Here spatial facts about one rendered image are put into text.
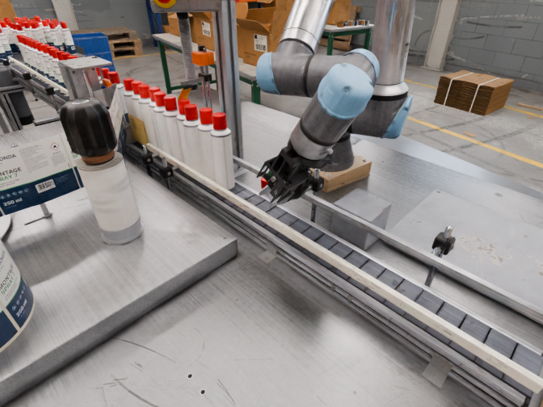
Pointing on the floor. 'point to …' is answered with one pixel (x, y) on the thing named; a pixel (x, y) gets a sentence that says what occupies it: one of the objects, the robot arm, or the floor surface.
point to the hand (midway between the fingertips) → (275, 198)
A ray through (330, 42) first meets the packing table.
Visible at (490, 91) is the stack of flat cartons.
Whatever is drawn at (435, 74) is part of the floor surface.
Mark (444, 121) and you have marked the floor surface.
